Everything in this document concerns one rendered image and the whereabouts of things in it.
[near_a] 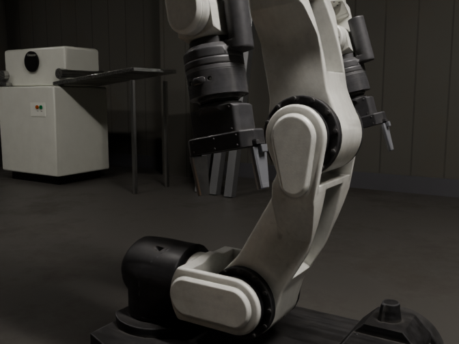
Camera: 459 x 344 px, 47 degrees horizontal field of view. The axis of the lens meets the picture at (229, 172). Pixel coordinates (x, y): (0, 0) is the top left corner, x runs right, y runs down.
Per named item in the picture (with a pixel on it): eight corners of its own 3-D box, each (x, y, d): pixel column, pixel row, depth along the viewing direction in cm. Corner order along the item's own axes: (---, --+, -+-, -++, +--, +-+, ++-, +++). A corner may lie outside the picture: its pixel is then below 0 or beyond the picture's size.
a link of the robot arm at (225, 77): (173, 158, 77) (162, 77, 77) (213, 154, 85) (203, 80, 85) (244, 145, 69) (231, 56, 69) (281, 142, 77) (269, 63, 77)
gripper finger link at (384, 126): (387, 151, 110) (380, 123, 110) (391, 150, 113) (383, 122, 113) (395, 149, 110) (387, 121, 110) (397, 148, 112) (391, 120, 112)
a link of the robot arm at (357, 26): (317, 82, 111) (303, 30, 111) (332, 83, 121) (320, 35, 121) (369, 65, 106) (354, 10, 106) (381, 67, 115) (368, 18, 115)
